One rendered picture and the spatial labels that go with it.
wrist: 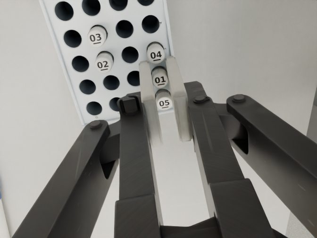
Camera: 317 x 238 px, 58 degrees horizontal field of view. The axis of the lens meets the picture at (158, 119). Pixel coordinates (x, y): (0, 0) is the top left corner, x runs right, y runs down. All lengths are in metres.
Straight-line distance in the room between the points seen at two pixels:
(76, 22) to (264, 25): 0.15
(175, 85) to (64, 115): 0.15
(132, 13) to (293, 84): 0.17
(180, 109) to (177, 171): 0.17
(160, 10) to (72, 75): 0.08
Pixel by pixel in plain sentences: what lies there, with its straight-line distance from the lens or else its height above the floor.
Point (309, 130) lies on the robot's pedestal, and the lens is 1.04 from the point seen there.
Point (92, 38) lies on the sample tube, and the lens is 0.20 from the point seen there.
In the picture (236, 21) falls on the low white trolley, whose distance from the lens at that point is 0.26.
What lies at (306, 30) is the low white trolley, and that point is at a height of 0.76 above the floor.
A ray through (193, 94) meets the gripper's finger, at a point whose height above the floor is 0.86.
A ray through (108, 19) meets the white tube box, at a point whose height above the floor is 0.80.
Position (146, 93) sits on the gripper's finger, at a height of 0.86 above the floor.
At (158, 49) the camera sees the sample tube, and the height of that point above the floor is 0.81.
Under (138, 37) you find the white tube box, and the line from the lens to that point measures 0.22.
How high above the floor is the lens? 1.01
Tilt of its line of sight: 61 degrees down
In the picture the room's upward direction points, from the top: 173 degrees clockwise
